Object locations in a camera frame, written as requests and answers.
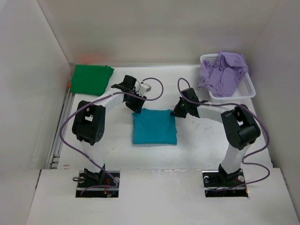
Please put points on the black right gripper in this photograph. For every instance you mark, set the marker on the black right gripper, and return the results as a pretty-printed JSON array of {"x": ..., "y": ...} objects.
[{"x": 176, "y": 111}]

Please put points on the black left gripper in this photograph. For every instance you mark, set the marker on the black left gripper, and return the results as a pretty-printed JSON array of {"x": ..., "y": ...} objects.
[{"x": 137, "y": 107}]

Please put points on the teal t shirt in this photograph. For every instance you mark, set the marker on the teal t shirt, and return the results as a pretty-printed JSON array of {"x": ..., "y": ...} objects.
[{"x": 156, "y": 127}]

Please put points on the lilac t shirt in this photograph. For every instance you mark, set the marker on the lilac t shirt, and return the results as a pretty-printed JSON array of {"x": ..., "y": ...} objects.
[{"x": 222, "y": 76}]

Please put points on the green t shirt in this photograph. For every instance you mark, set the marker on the green t shirt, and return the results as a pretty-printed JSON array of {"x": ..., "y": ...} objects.
[{"x": 90, "y": 79}]

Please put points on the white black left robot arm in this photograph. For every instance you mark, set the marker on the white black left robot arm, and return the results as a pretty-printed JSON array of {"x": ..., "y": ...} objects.
[{"x": 89, "y": 124}]

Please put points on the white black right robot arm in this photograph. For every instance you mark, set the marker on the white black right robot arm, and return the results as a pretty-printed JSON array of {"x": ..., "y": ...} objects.
[{"x": 241, "y": 131}]

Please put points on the white plastic basket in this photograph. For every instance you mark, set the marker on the white plastic basket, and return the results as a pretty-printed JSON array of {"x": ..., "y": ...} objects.
[{"x": 244, "y": 90}]

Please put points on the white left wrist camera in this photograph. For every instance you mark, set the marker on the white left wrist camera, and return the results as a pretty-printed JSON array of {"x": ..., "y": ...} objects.
[{"x": 144, "y": 88}]

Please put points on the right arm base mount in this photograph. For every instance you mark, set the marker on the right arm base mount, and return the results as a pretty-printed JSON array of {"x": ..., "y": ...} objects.
[{"x": 217, "y": 186}]

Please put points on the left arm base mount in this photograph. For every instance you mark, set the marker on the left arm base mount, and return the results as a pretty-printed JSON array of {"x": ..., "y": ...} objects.
[{"x": 97, "y": 185}]

